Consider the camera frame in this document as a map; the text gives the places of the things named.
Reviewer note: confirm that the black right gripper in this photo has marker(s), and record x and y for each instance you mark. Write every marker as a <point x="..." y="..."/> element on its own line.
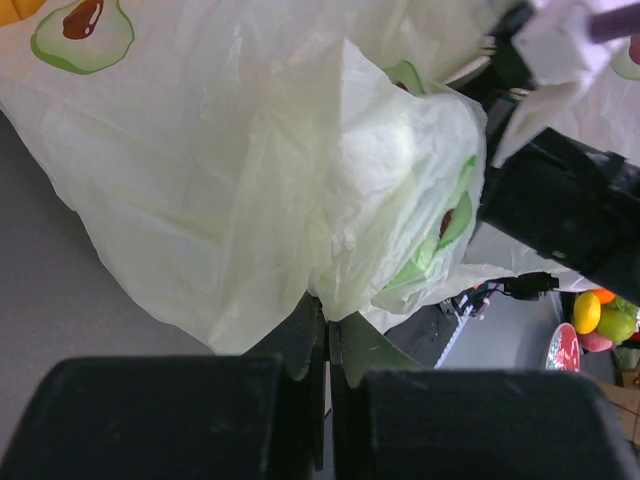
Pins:
<point x="570" y="202"/>

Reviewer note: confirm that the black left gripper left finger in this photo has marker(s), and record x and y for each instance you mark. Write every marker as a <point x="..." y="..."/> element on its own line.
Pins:
<point x="259" y="415"/>

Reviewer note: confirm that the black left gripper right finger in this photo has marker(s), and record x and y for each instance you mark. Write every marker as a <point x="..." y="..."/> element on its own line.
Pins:
<point x="394" y="419"/>

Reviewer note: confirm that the green avocado print plastic bag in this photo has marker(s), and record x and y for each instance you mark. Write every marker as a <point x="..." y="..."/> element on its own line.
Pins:
<point x="227" y="158"/>

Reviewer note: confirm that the background fruit pile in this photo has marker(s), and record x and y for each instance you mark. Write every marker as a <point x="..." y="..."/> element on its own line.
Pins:
<point x="604" y="320"/>

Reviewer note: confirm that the red patterned background plate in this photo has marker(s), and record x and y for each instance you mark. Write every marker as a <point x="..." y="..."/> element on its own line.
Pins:
<point x="564" y="350"/>

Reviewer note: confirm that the orange folded cloth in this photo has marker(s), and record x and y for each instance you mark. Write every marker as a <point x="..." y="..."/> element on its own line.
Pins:
<point x="12" y="11"/>

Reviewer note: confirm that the white slotted cable duct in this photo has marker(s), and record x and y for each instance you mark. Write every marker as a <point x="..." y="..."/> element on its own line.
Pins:
<point x="460" y="309"/>

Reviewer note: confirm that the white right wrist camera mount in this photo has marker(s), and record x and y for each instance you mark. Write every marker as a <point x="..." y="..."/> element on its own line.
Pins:
<point x="584" y="59"/>

